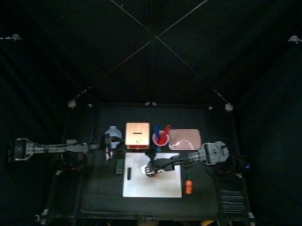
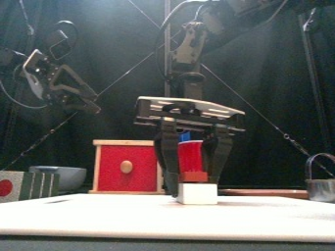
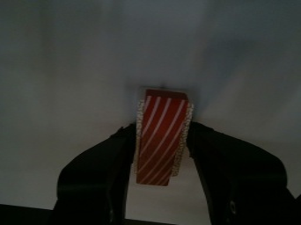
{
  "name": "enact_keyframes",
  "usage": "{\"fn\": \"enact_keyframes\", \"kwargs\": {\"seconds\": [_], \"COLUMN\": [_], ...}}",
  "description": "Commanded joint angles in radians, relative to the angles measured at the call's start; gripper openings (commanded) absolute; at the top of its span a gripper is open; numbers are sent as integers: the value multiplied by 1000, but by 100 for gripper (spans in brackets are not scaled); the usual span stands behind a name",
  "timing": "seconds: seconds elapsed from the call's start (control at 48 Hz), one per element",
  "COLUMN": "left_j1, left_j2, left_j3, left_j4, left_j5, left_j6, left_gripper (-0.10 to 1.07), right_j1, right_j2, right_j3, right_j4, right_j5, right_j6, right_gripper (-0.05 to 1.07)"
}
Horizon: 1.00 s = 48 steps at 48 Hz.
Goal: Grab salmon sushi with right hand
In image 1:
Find white cutting board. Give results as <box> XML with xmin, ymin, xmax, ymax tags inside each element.
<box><xmin>121</xmin><ymin>152</ymin><xmax>183</xmax><ymax>199</ymax></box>

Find red plastic cup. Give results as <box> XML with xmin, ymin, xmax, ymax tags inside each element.
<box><xmin>150</xmin><ymin>132</ymin><xmax>169</xmax><ymax>147</ymax></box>

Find orange toy carrot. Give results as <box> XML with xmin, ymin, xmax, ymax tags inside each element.
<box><xmin>184</xmin><ymin>173</ymin><xmax>193</xmax><ymax>195</ymax></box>

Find pink translucent plastic tray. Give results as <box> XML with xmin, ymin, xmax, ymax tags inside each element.
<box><xmin>167</xmin><ymin>128</ymin><xmax>203</xmax><ymax>152</ymax></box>

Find blue toy spatula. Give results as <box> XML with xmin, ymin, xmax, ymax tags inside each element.
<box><xmin>153</xmin><ymin>124</ymin><xmax>163</xmax><ymax>142</ymax></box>

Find red toy spatula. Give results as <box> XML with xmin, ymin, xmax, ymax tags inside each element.
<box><xmin>160</xmin><ymin>124</ymin><xmax>172</xmax><ymax>142</ymax></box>

